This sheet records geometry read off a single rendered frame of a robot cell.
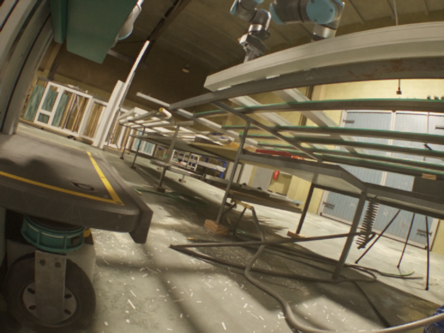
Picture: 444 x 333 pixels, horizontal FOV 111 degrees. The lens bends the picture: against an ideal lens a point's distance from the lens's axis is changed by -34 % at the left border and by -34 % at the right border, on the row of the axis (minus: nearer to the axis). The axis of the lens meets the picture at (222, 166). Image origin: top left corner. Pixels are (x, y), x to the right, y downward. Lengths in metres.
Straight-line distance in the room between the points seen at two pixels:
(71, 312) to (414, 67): 0.97
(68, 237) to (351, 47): 0.82
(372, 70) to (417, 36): 0.18
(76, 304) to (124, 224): 0.23
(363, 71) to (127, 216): 0.72
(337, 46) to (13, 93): 0.97
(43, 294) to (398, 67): 0.94
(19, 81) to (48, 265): 0.51
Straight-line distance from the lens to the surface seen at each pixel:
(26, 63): 0.74
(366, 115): 8.39
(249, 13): 1.26
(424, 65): 0.72
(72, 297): 0.46
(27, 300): 0.47
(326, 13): 0.80
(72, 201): 0.27
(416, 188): 1.41
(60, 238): 0.35
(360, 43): 0.76
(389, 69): 0.74
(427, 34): 0.72
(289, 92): 1.16
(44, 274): 0.39
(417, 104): 0.94
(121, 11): 0.55
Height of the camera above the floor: 0.40
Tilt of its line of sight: 2 degrees up
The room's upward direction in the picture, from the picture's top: 17 degrees clockwise
